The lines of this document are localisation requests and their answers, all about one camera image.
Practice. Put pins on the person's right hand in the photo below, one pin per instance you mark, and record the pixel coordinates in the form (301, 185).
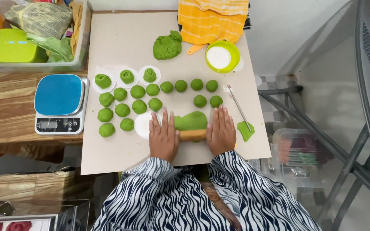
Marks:
(221, 136)

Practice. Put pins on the person's left hand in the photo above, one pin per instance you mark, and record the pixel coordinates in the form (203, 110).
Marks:
(163, 142)

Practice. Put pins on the wooden rolling pin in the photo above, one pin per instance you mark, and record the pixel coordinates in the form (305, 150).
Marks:
(192, 135)

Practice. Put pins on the small green dough scrap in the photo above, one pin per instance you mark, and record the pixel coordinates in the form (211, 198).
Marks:
(245, 133)

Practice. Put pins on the white paper round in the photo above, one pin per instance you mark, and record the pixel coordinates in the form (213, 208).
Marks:
(158, 71)
(136, 81)
(240, 65)
(99, 90)
(142, 125)

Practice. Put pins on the flattened green dough sheet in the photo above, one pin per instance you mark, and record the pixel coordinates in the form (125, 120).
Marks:
(190, 121)

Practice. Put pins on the thin metal stick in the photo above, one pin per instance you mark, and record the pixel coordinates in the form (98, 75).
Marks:
(239, 107)

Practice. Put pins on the group of green dough balls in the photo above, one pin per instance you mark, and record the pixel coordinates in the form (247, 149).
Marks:
(139, 106)

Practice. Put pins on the rolled green dough spiral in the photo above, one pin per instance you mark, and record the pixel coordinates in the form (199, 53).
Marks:
(103, 81)
(127, 76)
(150, 75)

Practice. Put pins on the stack of white paper liners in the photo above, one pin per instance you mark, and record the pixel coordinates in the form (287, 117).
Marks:
(218, 57)

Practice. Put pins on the clear plastic storage container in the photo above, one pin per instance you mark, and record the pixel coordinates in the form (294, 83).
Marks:
(300, 157)

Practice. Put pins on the green plastic bowl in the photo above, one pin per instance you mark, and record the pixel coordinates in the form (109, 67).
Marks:
(234, 53)

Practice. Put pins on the orange plastic scraper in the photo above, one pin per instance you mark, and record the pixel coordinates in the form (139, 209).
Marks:
(195, 48)

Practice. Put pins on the large green dough lump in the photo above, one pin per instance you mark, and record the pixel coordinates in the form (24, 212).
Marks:
(167, 46)

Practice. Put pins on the beige work board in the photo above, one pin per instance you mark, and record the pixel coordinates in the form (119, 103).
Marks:
(127, 45)

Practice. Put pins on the yellow striped cloth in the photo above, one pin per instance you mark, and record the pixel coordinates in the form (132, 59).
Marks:
(210, 22)

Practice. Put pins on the blue digital kitchen scale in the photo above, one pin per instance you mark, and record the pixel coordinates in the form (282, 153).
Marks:
(58, 94)

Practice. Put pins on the grey metal rack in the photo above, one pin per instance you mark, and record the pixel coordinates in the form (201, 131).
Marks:
(365, 96)

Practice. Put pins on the shiny metal tray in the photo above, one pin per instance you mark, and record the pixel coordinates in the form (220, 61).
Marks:
(27, 218)

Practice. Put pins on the clear plastic bin with supplies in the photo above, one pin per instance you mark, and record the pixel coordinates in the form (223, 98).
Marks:
(37, 32)

